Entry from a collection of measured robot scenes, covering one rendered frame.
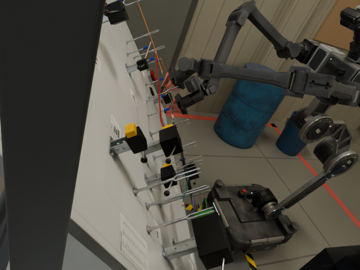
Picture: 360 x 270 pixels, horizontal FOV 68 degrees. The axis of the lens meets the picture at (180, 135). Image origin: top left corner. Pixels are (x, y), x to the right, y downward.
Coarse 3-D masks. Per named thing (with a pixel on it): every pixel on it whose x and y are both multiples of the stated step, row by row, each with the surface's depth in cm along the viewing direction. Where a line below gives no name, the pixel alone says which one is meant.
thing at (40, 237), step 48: (0, 0) 9; (48, 0) 9; (96, 0) 9; (0, 48) 10; (48, 48) 10; (96, 48) 10; (0, 96) 11; (48, 96) 11; (48, 144) 13; (48, 192) 15; (48, 240) 18
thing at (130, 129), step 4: (128, 124) 49; (132, 124) 48; (128, 128) 48; (132, 128) 48; (136, 128) 49; (128, 132) 47; (132, 132) 47; (136, 132) 48; (128, 136) 48; (132, 136) 48
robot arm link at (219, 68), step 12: (204, 60) 114; (204, 72) 114; (216, 72) 111; (228, 72) 108; (240, 72) 106; (252, 72) 103; (264, 72) 101; (276, 72) 99; (288, 72) 96; (276, 84) 99; (288, 84) 98; (300, 96) 96
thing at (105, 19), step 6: (108, 6) 61; (114, 6) 61; (120, 6) 61; (108, 12) 57; (114, 12) 60; (120, 12) 62; (126, 12) 67; (108, 18) 62; (114, 18) 62; (120, 18) 62; (126, 18) 63; (114, 24) 65
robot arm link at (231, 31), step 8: (240, 16) 129; (232, 24) 131; (240, 24) 130; (232, 32) 132; (224, 40) 133; (232, 40) 134; (224, 48) 133; (216, 56) 134; (224, 56) 134; (208, 80) 133; (216, 80) 134; (216, 88) 134
